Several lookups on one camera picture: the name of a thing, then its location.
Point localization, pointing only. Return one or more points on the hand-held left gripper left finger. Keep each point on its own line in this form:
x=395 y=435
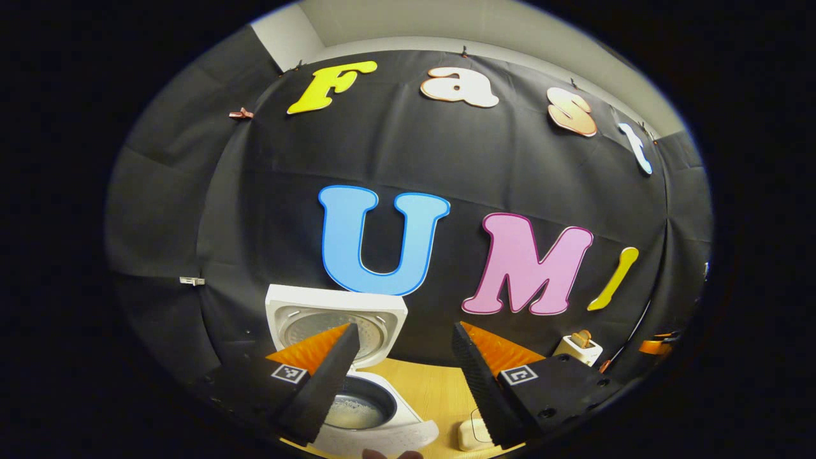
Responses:
x=325 y=382

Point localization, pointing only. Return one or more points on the clear plastic rice container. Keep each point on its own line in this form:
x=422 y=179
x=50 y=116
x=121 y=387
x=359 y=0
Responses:
x=473 y=417

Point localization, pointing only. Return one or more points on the white cloth clip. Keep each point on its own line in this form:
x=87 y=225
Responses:
x=192 y=280

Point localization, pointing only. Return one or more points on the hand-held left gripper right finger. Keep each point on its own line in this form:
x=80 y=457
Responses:
x=481 y=382

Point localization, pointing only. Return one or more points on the red cloth clip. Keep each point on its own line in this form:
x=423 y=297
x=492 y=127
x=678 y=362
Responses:
x=241 y=114

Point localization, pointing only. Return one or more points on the toasted bread slice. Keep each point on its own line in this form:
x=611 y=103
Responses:
x=585 y=336
x=577 y=340

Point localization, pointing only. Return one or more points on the white toaster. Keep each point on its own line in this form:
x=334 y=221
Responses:
x=574 y=354

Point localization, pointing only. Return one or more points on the white rice cooker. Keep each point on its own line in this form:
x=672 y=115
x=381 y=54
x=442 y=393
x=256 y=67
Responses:
x=331 y=296

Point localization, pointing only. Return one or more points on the black backdrop cloth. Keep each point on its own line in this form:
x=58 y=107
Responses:
x=414 y=159

